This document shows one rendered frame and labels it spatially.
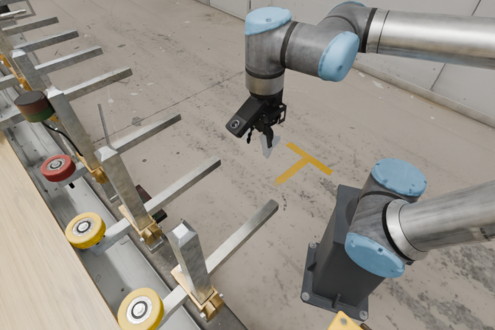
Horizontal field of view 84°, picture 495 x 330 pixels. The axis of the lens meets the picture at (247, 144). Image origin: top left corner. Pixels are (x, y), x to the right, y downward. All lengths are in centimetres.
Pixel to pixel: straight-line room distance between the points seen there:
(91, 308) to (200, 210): 118
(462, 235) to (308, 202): 122
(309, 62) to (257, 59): 11
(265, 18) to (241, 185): 144
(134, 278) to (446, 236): 83
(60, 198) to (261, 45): 98
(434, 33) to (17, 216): 100
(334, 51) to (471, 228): 44
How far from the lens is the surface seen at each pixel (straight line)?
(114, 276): 102
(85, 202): 122
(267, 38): 56
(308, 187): 191
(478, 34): 64
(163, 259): 90
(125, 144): 100
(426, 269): 187
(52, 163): 96
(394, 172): 92
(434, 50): 64
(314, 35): 54
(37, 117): 79
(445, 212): 72
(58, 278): 75
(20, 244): 84
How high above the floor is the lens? 151
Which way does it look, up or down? 45 degrees down
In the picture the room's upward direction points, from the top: straight up
